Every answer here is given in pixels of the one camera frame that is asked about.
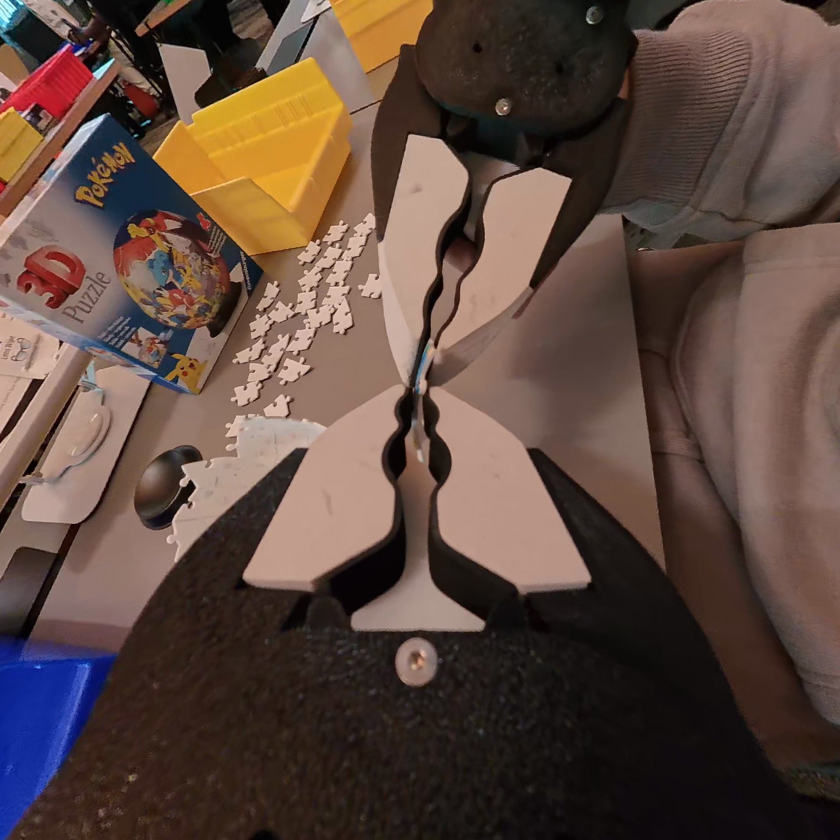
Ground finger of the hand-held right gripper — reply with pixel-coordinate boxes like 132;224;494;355
377;134;471;389
425;168;573;389

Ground red storage bins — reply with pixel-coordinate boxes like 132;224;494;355
0;42;94;118

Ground blue storage bin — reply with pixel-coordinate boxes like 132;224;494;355
0;633;120;840

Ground person's right forearm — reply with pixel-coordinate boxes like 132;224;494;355
600;0;840;232

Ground blue printed puzzle box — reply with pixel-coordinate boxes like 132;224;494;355
0;114;265;396

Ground white cardboard stand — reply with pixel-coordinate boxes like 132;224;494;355
157;41;212;124

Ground printed paper sheet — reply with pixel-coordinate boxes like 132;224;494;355
0;314;61;396

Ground small yellow storage bin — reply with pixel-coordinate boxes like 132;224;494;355
0;107;45;186

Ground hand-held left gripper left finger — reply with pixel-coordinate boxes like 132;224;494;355
241;386;406;595

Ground clear plastic insert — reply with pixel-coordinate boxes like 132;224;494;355
59;403;114;468

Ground assembled white puzzle section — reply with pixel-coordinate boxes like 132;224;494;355
166;453;293;547

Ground grey divider panel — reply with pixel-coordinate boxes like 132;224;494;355
255;0;376;114

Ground pile of white puzzle pieces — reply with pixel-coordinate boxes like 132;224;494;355
223;213;385;454

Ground white cardboard sheet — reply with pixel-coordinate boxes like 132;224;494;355
20;363;153;526

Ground single puzzle piece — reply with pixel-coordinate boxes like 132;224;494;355
408;338;439;457

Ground black round ball stand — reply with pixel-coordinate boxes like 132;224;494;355
134;445;204;531

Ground large yellow storage bin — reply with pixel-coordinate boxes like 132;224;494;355
152;57;354;256

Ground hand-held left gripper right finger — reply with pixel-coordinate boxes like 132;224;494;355
425;387;593;597

